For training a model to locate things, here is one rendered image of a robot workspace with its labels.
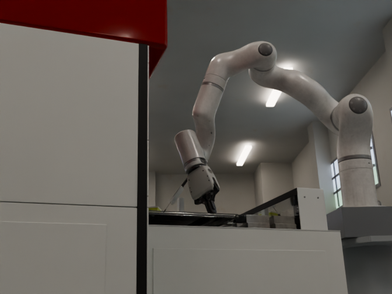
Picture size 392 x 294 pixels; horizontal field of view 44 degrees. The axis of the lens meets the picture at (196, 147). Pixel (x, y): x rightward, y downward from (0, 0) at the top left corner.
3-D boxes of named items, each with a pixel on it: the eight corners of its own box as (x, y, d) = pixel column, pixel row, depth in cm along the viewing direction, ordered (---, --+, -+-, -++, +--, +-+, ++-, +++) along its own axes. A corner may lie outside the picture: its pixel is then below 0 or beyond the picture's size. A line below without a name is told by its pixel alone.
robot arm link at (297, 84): (359, 133, 177) (346, 146, 193) (375, 108, 180) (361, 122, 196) (243, 62, 187) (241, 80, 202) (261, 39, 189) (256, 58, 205)
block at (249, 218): (246, 223, 161) (245, 213, 162) (242, 224, 164) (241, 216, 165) (268, 223, 164) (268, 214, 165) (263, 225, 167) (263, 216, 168)
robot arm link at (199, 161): (210, 160, 181) (213, 166, 179) (193, 172, 184) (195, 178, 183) (197, 154, 174) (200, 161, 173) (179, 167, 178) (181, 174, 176)
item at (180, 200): (171, 217, 193) (170, 184, 198) (168, 219, 197) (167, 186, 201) (185, 217, 195) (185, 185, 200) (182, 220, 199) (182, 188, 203)
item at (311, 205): (301, 233, 146) (297, 186, 150) (230, 255, 195) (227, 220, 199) (329, 233, 149) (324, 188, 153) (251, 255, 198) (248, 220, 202)
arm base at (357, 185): (371, 216, 185) (364, 169, 190) (401, 208, 167) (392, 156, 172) (324, 216, 181) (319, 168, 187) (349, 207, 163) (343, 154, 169)
